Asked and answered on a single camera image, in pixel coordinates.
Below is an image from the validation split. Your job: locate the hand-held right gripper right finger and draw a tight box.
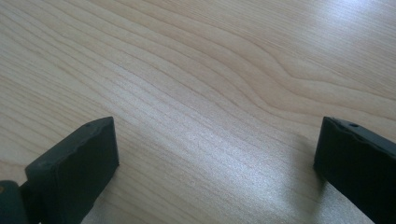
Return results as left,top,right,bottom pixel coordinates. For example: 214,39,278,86
313,117,396,224

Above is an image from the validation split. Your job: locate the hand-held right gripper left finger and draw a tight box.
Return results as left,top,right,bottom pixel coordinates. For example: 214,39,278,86
25,117,120,224

